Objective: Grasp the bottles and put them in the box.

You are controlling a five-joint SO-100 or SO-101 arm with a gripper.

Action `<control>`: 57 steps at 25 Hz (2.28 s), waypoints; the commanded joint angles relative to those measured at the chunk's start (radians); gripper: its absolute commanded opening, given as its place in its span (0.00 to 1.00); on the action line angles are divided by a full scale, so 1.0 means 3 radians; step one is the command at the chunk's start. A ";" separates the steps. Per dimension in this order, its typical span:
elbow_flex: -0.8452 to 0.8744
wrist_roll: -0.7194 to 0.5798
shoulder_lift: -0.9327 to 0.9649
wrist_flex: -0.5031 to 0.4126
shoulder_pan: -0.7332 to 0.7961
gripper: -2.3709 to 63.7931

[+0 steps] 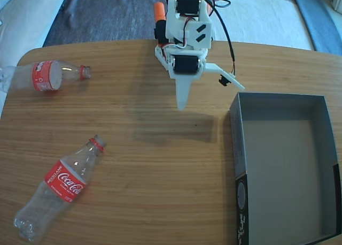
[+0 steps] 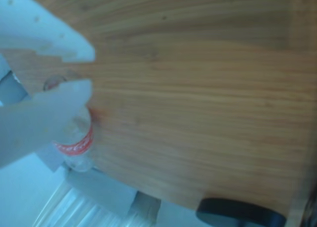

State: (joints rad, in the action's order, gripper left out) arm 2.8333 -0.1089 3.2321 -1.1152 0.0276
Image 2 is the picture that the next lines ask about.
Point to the clear bottle Coca-Cola script label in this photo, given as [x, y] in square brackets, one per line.
[76, 147]

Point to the black round object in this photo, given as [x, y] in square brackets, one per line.
[237, 212]

